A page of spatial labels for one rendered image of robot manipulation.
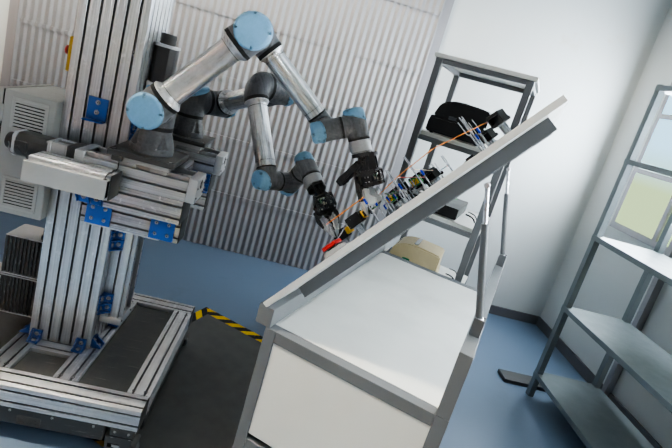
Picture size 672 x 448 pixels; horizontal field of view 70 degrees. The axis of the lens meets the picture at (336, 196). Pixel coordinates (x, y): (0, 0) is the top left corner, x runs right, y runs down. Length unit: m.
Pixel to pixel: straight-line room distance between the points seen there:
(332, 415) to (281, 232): 2.63
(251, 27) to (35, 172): 0.83
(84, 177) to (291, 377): 0.92
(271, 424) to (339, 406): 0.26
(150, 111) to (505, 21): 3.12
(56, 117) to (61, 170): 0.34
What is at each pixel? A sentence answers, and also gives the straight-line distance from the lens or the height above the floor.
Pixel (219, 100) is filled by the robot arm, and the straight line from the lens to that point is 2.29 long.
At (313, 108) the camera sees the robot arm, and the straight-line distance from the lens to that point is 1.73.
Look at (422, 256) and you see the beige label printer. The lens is 2.70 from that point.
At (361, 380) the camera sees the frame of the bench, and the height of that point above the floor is 0.79.
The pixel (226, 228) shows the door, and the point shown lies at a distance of 4.10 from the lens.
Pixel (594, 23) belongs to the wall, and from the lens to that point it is 4.49.
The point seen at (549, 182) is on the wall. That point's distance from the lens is 4.46.
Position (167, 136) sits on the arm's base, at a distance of 1.81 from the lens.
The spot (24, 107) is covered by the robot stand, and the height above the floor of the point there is 1.18.
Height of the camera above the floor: 1.58
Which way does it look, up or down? 13 degrees down
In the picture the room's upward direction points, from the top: 16 degrees clockwise
